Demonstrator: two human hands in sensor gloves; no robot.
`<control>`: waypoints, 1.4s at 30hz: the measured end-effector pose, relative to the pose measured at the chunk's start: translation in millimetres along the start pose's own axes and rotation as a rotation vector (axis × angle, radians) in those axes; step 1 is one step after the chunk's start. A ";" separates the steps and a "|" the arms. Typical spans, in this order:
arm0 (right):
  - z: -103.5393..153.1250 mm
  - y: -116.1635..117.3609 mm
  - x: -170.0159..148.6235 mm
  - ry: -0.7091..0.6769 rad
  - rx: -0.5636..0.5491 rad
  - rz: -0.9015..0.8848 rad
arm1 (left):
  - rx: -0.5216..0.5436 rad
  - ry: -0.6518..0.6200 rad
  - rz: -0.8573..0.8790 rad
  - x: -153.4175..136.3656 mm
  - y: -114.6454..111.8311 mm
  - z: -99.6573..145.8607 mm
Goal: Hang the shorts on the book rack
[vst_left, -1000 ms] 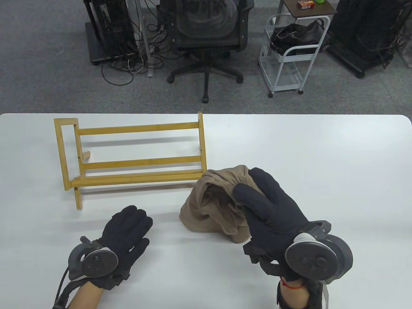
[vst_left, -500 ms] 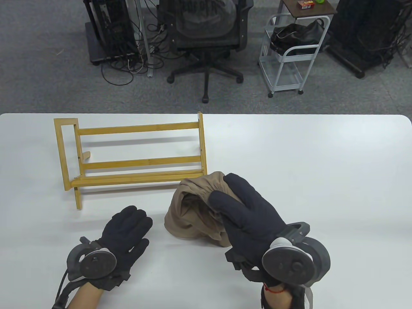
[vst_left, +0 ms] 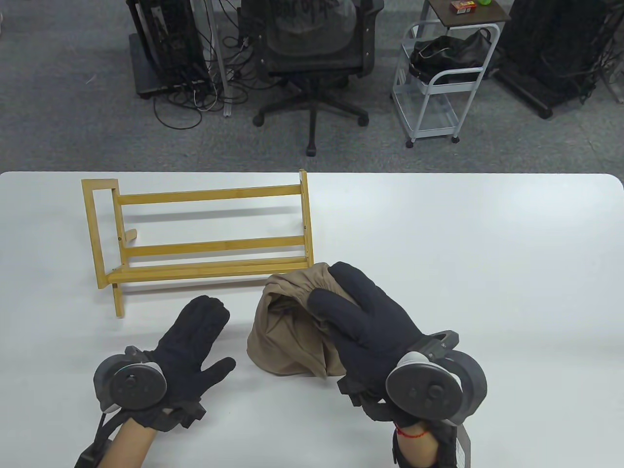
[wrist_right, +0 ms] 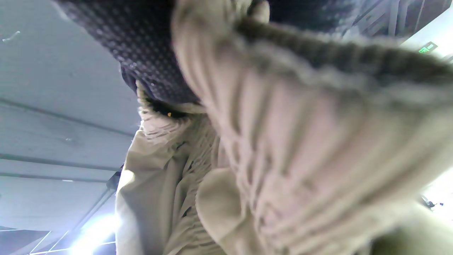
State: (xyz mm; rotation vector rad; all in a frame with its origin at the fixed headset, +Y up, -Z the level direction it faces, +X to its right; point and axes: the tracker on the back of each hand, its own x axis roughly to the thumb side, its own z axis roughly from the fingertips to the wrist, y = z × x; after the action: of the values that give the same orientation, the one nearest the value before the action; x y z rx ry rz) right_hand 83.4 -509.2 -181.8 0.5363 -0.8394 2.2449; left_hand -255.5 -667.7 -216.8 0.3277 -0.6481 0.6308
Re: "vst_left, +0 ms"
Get person's right hand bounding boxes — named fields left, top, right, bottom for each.
left=307, top=262, right=433, bottom=421

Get person's left hand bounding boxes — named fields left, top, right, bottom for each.
left=129, top=295, right=237, bottom=432

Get brown cloth garment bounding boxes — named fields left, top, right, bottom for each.
left=246, top=262, right=352, bottom=379

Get person's left forearm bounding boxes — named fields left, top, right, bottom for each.
left=103, top=414, right=157, bottom=468

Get person's right forearm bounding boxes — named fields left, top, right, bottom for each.
left=393, top=422, right=439, bottom=468

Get grey round left wrist controller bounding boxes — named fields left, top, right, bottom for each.
left=93, top=346, right=169, bottom=415

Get grey round wrist controller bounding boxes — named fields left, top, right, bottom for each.
left=93, top=346, right=169, bottom=415
left=385, top=331, right=488, bottom=428

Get bamboo wooden rack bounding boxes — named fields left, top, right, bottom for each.
left=81, top=169, right=315, bottom=319

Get grey round right wrist controller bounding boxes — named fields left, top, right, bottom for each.
left=385, top=331, right=488, bottom=428

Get white metal utility cart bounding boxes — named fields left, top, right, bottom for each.
left=391, top=0, right=512, bottom=149

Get black mesh office chair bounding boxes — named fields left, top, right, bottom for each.
left=238, top=0, right=386, bottom=157

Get black bag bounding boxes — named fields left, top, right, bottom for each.
left=409, top=28, right=493, bottom=84

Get black equipment rack on wheels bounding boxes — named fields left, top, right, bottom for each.
left=126, top=0, right=216, bottom=101

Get black left wrist strap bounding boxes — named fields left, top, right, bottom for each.
left=75, top=409, right=128, bottom=468

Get black wrist strap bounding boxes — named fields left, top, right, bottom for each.
left=75, top=409, right=128, bottom=468
left=392, top=418, right=471, bottom=468

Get red string bracelet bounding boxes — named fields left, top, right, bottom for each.
left=394, top=422, right=432, bottom=438

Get black right wrist strap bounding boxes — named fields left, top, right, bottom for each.
left=392, top=418, right=471, bottom=468

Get bundle of black floor cables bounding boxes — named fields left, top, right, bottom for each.
left=153, top=0, right=283, bottom=130

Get white metal post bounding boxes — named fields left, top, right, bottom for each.
left=193, top=0, right=234, bottom=117

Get black equipment stand with cables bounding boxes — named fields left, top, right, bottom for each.
left=494, top=0, right=624, bottom=120

